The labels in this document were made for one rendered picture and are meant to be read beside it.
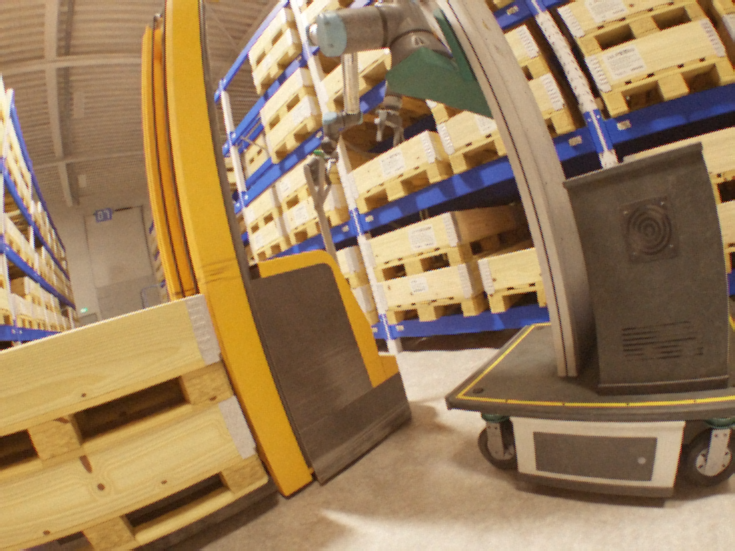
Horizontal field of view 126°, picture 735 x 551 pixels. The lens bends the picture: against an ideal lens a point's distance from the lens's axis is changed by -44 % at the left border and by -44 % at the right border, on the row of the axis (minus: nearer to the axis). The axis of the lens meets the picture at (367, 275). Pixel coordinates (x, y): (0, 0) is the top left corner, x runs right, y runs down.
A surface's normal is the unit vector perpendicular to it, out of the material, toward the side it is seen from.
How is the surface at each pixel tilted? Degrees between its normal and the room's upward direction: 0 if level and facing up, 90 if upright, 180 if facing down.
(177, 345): 90
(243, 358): 90
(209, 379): 90
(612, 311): 90
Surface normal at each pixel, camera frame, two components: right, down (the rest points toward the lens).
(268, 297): 0.68, -0.17
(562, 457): -0.73, 0.23
